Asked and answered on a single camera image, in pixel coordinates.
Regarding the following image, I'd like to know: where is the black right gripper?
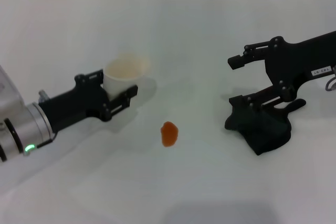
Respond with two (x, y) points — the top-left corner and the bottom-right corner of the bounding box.
(227, 30), (336, 110)

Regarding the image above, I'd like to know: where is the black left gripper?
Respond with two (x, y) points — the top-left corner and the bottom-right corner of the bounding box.
(38, 69), (139, 133)

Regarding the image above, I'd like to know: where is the white paper cup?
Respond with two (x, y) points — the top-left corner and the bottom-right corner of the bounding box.
(102, 51), (151, 99)

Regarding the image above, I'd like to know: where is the dark blue rag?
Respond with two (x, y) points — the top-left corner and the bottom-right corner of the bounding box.
(224, 98), (307, 156)

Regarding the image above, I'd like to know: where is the brown water stain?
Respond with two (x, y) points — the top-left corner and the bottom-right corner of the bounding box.
(160, 121), (180, 148)

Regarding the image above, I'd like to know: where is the silver left wrist cable plug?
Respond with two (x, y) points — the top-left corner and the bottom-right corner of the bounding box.
(38, 90), (51, 103)

